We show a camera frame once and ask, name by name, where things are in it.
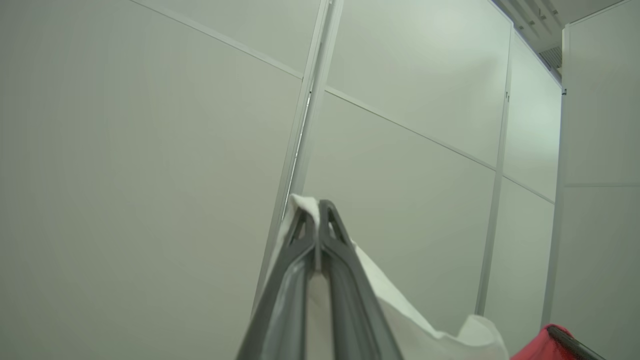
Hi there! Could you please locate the red and white shirt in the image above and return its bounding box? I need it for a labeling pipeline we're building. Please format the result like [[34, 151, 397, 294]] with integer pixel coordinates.
[[260, 194, 576, 360]]

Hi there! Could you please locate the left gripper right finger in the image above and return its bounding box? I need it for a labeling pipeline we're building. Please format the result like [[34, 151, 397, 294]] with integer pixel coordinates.
[[318, 200, 403, 360]]

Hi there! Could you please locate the grey partition post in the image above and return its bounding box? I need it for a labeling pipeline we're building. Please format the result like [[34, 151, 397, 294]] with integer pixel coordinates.
[[250, 0, 332, 321], [287, 0, 347, 221]]

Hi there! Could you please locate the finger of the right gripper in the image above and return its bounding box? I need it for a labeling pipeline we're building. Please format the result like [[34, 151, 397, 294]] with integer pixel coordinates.
[[547, 325, 607, 360]]

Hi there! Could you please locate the pale partition frame post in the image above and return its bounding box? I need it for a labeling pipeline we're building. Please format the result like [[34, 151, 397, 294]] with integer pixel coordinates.
[[475, 20, 516, 317], [541, 24, 572, 328]]

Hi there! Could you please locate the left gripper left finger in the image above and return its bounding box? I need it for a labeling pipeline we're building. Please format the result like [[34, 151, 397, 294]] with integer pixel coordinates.
[[235, 205, 318, 360]]

